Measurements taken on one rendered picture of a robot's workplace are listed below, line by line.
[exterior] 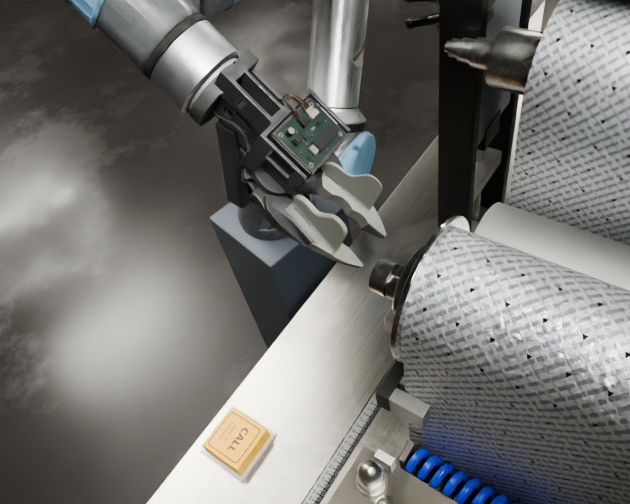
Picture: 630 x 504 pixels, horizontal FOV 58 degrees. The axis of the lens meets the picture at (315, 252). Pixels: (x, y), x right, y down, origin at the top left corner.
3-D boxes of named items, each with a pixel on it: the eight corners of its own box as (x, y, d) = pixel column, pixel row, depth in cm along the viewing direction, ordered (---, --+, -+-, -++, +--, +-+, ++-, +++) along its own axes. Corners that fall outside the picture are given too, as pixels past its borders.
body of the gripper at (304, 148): (309, 187, 47) (201, 82, 45) (273, 218, 54) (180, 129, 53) (358, 133, 50) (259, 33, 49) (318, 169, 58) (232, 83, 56)
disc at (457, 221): (462, 279, 62) (468, 182, 51) (466, 281, 62) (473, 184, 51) (394, 386, 56) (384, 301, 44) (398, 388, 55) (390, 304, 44)
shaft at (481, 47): (452, 51, 65) (453, 25, 63) (502, 62, 62) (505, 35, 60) (439, 66, 64) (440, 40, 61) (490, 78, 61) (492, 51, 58)
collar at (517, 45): (507, 67, 64) (513, 13, 59) (560, 78, 62) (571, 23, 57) (483, 98, 61) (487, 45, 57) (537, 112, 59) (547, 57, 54)
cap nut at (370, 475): (366, 458, 66) (363, 444, 63) (394, 475, 64) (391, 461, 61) (349, 485, 64) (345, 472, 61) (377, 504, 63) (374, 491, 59)
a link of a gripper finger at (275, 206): (301, 251, 52) (241, 176, 51) (295, 255, 53) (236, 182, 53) (335, 223, 54) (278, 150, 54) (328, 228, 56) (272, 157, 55)
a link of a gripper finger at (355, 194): (409, 225, 52) (330, 165, 50) (376, 241, 57) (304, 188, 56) (421, 199, 54) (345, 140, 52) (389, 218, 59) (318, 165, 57)
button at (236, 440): (236, 412, 87) (231, 405, 85) (271, 435, 83) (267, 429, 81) (206, 450, 83) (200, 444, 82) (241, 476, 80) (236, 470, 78)
